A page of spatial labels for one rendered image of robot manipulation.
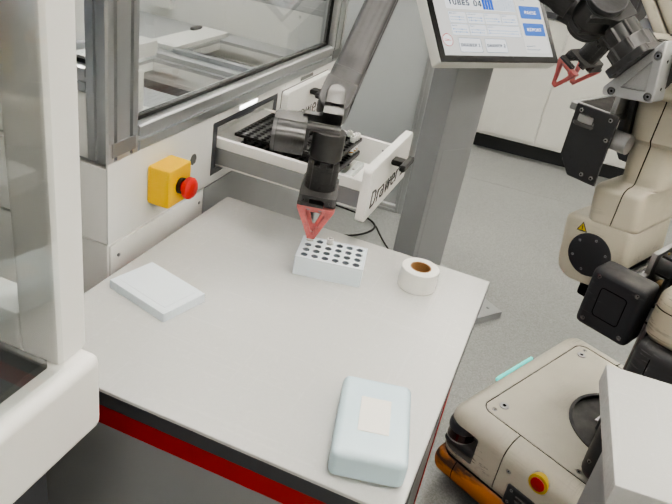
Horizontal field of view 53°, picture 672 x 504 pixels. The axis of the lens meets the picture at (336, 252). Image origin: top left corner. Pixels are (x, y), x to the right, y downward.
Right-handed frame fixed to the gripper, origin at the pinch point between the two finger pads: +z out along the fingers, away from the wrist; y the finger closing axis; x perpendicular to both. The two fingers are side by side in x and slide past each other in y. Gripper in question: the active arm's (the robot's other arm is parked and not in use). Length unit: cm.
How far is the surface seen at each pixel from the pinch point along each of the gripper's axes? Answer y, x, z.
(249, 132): -23.0, -16.9, -8.1
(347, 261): 5.6, 7.4, 1.9
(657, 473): 42, 53, 5
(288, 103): -46.4, -11.8, -8.7
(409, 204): -120, 32, 43
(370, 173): -6.4, 8.7, -10.8
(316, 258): 6.5, 1.8, 2.0
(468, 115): -119, 44, 5
